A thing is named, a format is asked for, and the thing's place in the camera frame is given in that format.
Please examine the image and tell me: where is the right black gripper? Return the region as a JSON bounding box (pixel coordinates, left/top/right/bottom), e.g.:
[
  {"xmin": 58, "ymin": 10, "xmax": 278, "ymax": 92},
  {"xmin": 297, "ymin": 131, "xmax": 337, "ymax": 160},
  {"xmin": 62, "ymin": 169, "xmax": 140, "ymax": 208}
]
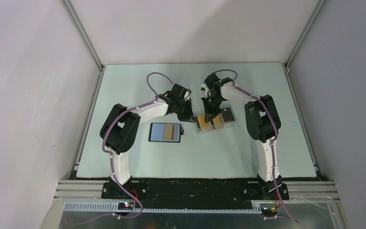
[{"xmin": 201, "ymin": 96, "xmax": 224, "ymax": 124}]

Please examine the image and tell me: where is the clear plastic card tray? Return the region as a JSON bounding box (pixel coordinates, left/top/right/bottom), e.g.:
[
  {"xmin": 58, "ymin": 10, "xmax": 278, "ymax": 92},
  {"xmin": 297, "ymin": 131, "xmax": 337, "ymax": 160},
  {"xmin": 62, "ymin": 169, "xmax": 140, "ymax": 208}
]
[{"xmin": 194, "ymin": 106, "xmax": 236, "ymax": 134}]

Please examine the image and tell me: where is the orange credit card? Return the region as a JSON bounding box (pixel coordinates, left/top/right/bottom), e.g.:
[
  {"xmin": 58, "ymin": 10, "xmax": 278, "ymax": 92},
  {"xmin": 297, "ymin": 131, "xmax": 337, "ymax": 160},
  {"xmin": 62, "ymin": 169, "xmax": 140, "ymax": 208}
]
[
  {"xmin": 163, "ymin": 124, "xmax": 180, "ymax": 142},
  {"xmin": 195, "ymin": 114, "xmax": 223, "ymax": 133}
]

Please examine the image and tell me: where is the black card holder wallet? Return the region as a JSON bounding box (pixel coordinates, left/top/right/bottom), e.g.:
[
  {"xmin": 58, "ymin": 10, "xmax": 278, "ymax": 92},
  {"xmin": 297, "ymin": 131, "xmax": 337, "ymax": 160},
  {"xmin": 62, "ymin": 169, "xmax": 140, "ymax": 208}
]
[{"xmin": 148, "ymin": 123, "xmax": 184, "ymax": 143}]

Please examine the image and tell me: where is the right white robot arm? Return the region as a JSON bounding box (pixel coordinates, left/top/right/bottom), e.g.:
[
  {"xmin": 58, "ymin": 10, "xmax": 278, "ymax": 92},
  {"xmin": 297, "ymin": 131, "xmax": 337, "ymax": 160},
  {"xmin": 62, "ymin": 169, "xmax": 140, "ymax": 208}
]
[{"xmin": 202, "ymin": 73, "xmax": 281, "ymax": 199}]

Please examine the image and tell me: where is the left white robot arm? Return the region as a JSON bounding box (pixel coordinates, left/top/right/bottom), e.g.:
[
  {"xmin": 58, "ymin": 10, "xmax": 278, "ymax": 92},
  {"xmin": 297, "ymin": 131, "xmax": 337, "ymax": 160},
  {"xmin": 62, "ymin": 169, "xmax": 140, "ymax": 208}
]
[{"xmin": 100, "ymin": 83, "xmax": 194, "ymax": 199}]

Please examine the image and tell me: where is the black credit card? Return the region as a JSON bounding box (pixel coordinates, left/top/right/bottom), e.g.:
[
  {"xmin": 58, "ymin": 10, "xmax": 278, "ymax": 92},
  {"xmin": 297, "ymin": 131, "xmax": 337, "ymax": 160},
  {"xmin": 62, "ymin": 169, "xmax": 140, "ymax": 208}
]
[{"xmin": 221, "ymin": 107, "xmax": 235, "ymax": 124}]

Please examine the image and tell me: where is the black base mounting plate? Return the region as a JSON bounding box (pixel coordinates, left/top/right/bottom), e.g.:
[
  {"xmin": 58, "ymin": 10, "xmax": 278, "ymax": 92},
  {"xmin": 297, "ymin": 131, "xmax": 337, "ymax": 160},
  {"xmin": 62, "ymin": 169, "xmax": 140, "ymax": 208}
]
[{"xmin": 101, "ymin": 178, "xmax": 289, "ymax": 210}]

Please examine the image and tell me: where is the left controller board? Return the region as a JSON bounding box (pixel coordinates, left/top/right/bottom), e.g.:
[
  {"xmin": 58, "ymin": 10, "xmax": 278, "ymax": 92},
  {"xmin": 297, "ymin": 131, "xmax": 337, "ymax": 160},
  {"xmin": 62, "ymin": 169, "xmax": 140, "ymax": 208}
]
[{"xmin": 117, "ymin": 202, "xmax": 135, "ymax": 211}]

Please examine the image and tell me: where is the controller board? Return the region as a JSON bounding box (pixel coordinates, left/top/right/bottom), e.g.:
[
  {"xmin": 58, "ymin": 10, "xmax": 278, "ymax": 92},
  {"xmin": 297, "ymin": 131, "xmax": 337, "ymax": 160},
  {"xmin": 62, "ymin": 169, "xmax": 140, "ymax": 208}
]
[
  {"xmin": 260, "ymin": 207, "xmax": 280, "ymax": 220},
  {"xmin": 117, "ymin": 202, "xmax": 135, "ymax": 211}
]

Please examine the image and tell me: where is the right controller board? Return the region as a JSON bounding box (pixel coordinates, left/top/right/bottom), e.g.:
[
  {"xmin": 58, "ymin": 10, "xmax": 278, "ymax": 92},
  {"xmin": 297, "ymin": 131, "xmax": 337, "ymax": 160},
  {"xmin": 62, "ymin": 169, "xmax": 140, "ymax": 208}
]
[{"xmin": 260, "ymin": 207, "xmax": 280, "ymax": 220}]

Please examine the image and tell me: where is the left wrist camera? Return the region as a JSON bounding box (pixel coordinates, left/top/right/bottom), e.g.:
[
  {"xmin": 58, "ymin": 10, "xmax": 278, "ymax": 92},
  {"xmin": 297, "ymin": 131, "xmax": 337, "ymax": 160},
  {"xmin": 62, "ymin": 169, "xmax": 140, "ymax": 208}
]
[{"xmin": 183, "ymin": 87, "xmax": 192, "ymax": 101}]

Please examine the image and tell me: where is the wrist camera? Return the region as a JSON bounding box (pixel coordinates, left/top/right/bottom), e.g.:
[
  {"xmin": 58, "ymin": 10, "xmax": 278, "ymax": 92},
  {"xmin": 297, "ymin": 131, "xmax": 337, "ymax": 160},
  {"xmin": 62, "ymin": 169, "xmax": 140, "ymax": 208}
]
[
  {"xmin": 200, "ymin": 83, "xmax": 208, "ymax": 92},
  {"xmin": 183, "ymin": 87, "xmax": 192, "ymax": 101}
]

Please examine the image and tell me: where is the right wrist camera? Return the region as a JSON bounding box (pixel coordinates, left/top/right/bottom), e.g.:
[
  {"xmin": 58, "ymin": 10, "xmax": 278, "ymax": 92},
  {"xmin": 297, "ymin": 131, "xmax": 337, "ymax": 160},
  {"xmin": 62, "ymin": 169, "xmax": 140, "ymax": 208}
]
[{"xmin": 200, "ymin": 83, "xmax": 208, "ymax": 92}]

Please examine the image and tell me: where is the right aluminium frame post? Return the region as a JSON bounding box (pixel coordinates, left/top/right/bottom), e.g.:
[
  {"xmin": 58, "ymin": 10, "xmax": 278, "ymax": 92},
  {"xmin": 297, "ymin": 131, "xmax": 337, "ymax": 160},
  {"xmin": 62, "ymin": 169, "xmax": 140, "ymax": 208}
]
[{"xmin": 284, "ymin": 0, "xmax": 327, "ymax": 69}]

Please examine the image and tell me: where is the aluminium frame post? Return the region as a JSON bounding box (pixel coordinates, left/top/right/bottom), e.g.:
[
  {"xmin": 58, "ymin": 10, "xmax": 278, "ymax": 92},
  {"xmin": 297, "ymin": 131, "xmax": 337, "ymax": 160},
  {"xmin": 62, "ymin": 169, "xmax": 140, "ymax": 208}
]
[
  {"xmin": 284, "ymin": 0, "xmax": 327, "ymax": 69},
  {"xmin": 61, "ymin": 0, "xmax": 104, "ymax": 71}
]

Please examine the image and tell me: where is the left aluminium frame post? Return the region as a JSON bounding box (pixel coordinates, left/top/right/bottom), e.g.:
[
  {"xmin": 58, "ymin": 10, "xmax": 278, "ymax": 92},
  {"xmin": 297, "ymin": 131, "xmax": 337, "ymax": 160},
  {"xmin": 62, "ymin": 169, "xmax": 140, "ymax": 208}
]
[{"xmin": 61, "ymin": 0, "xmax": 104, "ymax": 71}]

